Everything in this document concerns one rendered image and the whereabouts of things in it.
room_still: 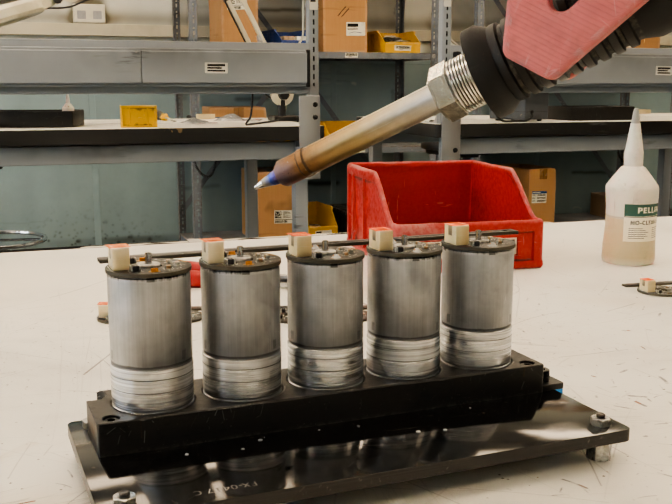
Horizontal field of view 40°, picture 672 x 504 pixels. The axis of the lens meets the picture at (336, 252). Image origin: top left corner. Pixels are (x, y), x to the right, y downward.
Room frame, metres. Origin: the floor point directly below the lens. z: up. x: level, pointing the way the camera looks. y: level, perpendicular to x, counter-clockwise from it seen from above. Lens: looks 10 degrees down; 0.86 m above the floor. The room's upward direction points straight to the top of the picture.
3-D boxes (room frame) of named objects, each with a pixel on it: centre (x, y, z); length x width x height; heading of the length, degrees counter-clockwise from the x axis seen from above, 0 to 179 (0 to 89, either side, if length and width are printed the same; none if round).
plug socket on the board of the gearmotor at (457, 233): (0.31, -0.04, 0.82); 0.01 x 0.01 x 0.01; 22
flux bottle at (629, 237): (0.60, -0.19, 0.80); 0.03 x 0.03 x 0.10
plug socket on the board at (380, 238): (0.30, -0.02, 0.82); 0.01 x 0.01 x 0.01; 22
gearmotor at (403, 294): (0.30, -0.02, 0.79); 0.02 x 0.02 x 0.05
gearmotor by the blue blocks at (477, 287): (0.31, -0.05, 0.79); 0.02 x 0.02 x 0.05
